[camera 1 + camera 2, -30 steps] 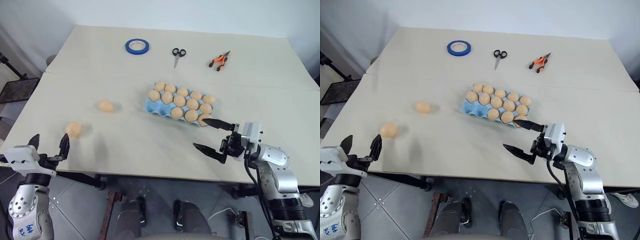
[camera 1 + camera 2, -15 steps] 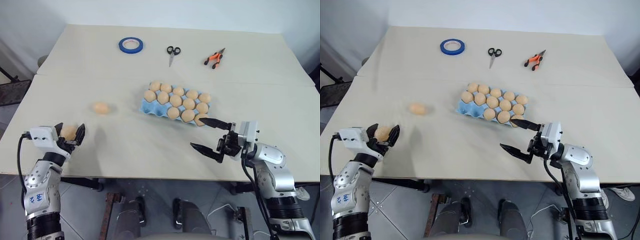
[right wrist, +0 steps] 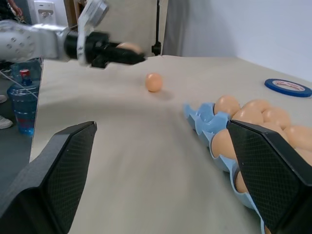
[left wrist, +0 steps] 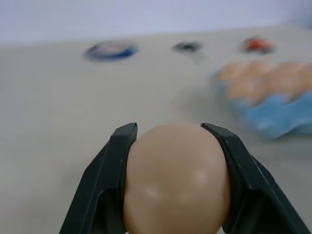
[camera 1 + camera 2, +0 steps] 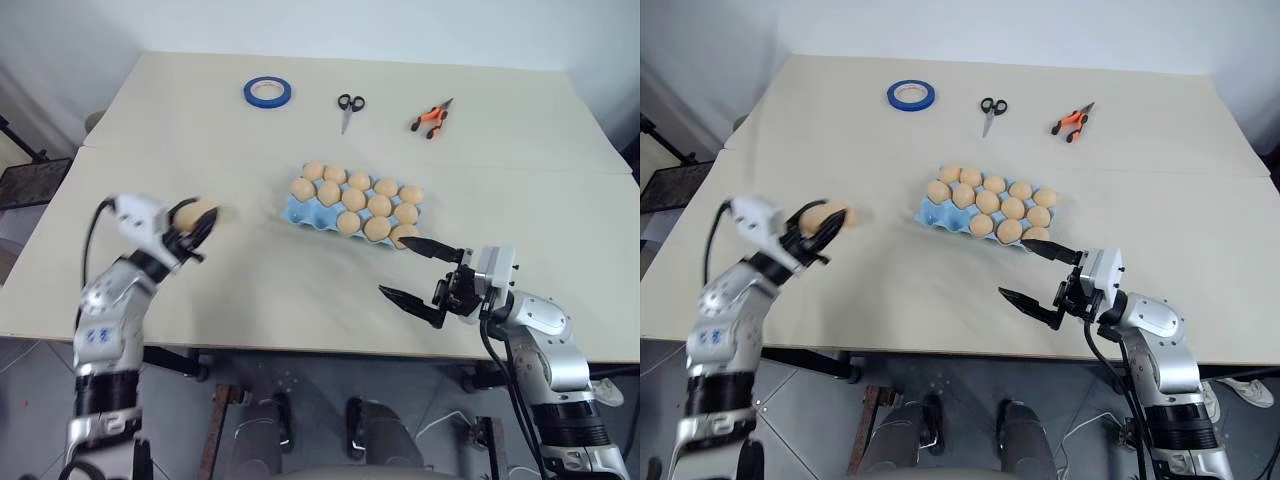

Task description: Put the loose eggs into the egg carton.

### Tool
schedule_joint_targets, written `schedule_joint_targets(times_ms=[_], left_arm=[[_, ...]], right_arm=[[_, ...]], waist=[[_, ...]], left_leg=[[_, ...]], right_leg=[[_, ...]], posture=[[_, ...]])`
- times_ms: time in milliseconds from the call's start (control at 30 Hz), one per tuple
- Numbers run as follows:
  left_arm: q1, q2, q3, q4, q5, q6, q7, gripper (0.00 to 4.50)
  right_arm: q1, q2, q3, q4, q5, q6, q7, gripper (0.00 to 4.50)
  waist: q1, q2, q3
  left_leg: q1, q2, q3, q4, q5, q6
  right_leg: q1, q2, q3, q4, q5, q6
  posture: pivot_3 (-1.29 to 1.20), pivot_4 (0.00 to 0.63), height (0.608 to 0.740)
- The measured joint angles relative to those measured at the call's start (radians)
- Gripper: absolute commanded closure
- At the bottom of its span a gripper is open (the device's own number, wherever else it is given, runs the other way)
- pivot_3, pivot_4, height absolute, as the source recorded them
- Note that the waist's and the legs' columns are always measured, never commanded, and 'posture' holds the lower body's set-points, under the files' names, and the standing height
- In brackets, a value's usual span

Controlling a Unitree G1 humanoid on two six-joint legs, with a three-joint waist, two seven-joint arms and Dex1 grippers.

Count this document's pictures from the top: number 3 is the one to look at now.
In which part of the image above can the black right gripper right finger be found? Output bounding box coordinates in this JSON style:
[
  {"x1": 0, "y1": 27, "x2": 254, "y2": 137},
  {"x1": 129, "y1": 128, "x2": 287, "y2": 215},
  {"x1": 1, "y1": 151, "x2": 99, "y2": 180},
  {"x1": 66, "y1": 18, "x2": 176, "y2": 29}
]
[{"x1": 227, "y1": 119, "x2": 312, "y2": 234}]

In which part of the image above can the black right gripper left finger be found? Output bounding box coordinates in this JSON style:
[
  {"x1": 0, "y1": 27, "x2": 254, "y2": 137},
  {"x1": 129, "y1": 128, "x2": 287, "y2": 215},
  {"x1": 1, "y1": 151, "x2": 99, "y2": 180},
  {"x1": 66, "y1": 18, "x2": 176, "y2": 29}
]
[{"x1": 0, "y1": 121, "x2": 98, "y2": 234}]

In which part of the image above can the brown egg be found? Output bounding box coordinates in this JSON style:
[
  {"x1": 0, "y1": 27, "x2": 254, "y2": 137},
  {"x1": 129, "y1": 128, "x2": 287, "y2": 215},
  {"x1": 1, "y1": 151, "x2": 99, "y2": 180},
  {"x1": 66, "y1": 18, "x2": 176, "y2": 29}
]
[
  {"x1": 231, "y1": 99, "x2": 272, "y2": 123},
  {"x1": 284, "y1": 125, "x2": 312, "y2": 150},
  {"x1": 295, "y1": 147, "x2": 312, "y2": 167},
  {"x1": 145, "y1": 72, "x2": 163, "y2": 93},
  {"x1": 234, "y1": 170, "x2": 250, "y2": 195},
  {"x1": 210, "y1": 128, "x2": 239, "y2": 158},
  {"x1": 214, "y1": 95, "x2": 242, "y2": 118},
  {"x1": 262, "y1": 107, "x2": 292, "y2": 130},
  {"x1": 118, "y1": 41, "x2": 143, "y2": 54}
]

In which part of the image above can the light blue egg carton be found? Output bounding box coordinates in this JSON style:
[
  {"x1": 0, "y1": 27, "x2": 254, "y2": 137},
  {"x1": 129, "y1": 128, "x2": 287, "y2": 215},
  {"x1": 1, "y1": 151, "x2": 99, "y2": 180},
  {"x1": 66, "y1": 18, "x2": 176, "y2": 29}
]
[{"x1": 182, "y1": 101, "x2": 271, "y2": 234}]

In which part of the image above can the black stand pole with clamp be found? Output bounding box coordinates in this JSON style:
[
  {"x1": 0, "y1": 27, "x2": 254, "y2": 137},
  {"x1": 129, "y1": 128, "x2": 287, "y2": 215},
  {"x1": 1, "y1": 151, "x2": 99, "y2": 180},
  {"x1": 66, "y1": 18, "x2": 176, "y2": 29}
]
[{"x1": 151, "y1": 0, "x2": 163, "y2": 57}]

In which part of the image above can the white water dispenser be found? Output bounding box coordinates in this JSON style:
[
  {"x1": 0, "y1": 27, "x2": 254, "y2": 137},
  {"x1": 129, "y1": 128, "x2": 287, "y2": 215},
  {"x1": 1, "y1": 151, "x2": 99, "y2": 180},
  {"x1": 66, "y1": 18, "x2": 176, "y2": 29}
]
[{"x1": 33, "y1": 0, "x2": 57, "y2": 25}]

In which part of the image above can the blue water jug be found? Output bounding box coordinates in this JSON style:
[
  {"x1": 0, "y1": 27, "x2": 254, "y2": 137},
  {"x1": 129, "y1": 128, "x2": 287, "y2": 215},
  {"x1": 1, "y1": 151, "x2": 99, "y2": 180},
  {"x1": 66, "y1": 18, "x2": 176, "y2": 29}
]
[{"x1": 6, "y1": 69, "x2": 41, "y2": 135}]

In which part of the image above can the blue adhesive tape roll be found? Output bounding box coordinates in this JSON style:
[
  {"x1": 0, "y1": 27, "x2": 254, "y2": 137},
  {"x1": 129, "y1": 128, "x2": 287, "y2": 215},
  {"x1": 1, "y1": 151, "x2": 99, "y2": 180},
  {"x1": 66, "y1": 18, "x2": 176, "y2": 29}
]
[{"x1": 264, "y1": 78, "x2": 312, "y2": 98}]

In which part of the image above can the person in dark patterned clothing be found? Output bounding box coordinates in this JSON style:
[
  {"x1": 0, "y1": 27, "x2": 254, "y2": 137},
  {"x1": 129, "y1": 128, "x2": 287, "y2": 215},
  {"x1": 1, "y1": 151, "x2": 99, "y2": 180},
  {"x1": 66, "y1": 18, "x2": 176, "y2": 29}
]
[{"x1": 0, "y1": 0, "x2": 23, "y2": 18}]

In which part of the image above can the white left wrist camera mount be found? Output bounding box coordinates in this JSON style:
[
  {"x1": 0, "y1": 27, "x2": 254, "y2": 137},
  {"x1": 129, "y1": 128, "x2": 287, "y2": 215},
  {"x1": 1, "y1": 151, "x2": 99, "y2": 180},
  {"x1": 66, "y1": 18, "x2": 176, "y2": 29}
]
[{"x1": 77, "y1": 0, "x2": 110, "y2": 66}]

